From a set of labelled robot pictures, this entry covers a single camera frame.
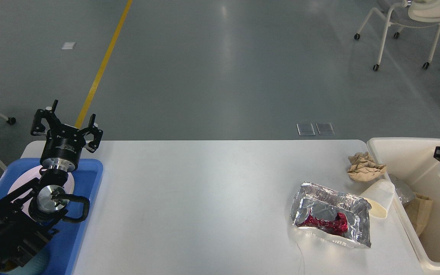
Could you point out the crushed red soda can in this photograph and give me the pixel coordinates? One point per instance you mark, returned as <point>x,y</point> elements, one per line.
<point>338,226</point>

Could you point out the white tissue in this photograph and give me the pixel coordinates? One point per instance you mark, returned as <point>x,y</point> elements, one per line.
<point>380,196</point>

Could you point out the brown paper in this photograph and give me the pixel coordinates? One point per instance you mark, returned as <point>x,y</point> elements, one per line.
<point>364,168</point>

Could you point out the brown paper bag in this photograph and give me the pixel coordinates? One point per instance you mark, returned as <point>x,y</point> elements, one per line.
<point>418,211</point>

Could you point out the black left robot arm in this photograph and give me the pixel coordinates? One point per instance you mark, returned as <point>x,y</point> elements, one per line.
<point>20,243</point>

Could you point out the aluminium foil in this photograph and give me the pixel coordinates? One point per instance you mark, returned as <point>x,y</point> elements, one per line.
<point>324,203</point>
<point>403,191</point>

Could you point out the pink plate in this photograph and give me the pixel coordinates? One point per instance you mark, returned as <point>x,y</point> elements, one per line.
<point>38,199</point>

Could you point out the white chair on wheels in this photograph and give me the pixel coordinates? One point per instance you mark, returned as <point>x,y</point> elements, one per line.
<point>405,14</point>

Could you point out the white plastic bin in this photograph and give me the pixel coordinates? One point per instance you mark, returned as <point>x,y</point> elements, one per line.
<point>411,161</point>

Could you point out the teal mug yellow inside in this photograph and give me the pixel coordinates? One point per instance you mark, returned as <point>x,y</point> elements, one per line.
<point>35,266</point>

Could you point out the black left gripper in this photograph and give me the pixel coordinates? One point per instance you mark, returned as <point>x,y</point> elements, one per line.
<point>63,147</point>

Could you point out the blue plastic tray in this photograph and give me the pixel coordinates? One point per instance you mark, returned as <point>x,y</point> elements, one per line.
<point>64,247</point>

